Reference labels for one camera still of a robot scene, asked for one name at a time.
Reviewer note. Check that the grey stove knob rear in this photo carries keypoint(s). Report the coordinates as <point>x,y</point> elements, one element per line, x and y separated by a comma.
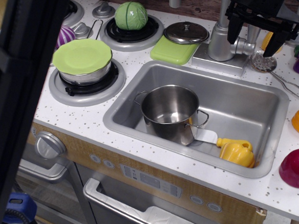
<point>103,11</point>

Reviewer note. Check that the yellow toy pepper in sink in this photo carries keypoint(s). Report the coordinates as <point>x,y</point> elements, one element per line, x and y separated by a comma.
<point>238,153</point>

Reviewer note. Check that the grey sink basin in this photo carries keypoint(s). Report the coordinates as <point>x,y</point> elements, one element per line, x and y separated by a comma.
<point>234,109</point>

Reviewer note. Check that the purple striped toy onion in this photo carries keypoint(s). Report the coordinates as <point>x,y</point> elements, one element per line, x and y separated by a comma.
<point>66,35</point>

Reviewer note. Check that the rear stove burner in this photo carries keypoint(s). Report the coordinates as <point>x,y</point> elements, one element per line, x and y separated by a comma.
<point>132,40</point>

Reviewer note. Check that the stove burner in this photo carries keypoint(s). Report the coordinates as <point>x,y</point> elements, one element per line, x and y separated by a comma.
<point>88,95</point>
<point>132,40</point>
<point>73,14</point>

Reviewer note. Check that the grey control panel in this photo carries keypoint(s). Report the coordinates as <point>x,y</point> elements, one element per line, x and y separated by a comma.
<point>150,180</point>

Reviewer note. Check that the green plate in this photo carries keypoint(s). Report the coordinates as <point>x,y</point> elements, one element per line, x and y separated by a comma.
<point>82,56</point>

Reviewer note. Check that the far left stove burner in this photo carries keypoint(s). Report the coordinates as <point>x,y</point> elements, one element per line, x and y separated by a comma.
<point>73,14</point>

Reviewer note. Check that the grey stove knob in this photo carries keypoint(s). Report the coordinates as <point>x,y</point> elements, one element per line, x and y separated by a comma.
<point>103,11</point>
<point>82,31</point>

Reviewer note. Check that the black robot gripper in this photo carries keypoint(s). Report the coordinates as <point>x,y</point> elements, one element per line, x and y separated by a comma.
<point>271,15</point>

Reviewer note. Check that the grey toy sink faucet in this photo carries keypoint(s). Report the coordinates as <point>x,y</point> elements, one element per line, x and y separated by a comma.
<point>221,56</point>

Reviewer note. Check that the black camera frame post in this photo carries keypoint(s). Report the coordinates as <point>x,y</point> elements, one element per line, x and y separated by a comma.
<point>27,39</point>

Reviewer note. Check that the green cutting board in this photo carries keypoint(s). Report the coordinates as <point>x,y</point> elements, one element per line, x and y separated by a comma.
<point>168,51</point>

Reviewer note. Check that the metal skimmer spoon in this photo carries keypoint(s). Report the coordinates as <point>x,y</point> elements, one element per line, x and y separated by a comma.
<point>268,65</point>

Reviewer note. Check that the dishwasher door handle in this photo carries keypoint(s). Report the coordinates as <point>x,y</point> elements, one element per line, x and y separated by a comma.
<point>111,211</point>

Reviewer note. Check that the steel pot in sink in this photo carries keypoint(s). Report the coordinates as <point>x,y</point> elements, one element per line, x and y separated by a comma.
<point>172,112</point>

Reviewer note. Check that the green toy cabbage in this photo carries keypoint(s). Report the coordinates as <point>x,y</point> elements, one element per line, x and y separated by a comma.
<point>131,16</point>

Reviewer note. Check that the yellow toy corn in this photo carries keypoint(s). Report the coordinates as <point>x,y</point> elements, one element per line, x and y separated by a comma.
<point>270,36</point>

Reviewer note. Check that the steel bowl on burner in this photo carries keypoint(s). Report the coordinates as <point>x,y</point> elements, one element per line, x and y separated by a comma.
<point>87,78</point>

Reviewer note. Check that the steel pot lid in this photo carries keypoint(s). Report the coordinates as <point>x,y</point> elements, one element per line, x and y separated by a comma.
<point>186,33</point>

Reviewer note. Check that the grey stove knob middle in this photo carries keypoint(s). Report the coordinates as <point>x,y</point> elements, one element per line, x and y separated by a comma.
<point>82,31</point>

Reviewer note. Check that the oven door handle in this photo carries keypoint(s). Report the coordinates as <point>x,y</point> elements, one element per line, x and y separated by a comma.
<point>53,175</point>

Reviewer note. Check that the blue clamp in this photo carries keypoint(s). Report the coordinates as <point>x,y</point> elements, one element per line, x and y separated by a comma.
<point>22,203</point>

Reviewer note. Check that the grey oven knob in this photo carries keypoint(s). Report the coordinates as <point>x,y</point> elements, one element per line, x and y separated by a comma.
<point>48,146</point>

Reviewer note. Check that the front stove burner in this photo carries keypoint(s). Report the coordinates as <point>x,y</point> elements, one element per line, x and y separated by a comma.
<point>88,95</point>

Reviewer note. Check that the white spatula yellow handle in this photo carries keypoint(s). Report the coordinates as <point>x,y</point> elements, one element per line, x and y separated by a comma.
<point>205,135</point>

